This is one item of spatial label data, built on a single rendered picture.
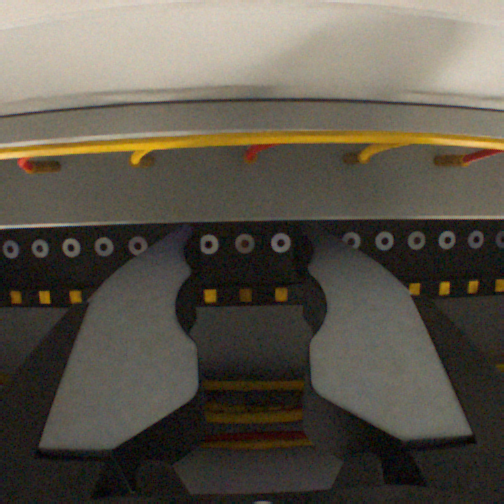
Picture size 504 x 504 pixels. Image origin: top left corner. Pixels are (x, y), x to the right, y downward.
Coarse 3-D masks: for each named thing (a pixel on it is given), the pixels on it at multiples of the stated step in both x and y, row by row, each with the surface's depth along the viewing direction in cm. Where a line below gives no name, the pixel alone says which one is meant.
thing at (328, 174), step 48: (48, 144) 6; (96, 144) 6; (144, 144) 6; (192, 144) 6; (240, 144) 6; (288, 144) 8; (336, 144) 8; (384, 144) 6; (432, 144) 6; (480, 144) 6; (0, 192) 8; (48, 192) 8; (96, 192) 8; (144, 192) 8; (192, 192) 8; (240, 192) 8; (288, 192) 8; (336, 192) 8; (384, 192) 8; (432, 192) 8; (480, 192) 8
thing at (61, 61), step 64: (0, 0) 2; (64, 0) 3; (128, 0) 3; (192, 0) 3; (256, 0) 3; (320, 0) 3; (384, 0) 3; (448, 0) 3; (0, 64) 4; (64, 64) 4; (128, 64) 4; (192, 64) 5; (256, 64) 5; (320, 64) 5; (384, 64) 5; (448, 64) 4
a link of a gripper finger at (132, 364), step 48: (192, 240) 11; (144, 288) 9; (192, 288) 10; (96, 336) 8; (144, 336) 8; (96, 384) 7; (144, 384) 7; (192, 384) 7; (48, 432) 6; (96, 432) 6; (144, 432) 6; (192, 432) 7
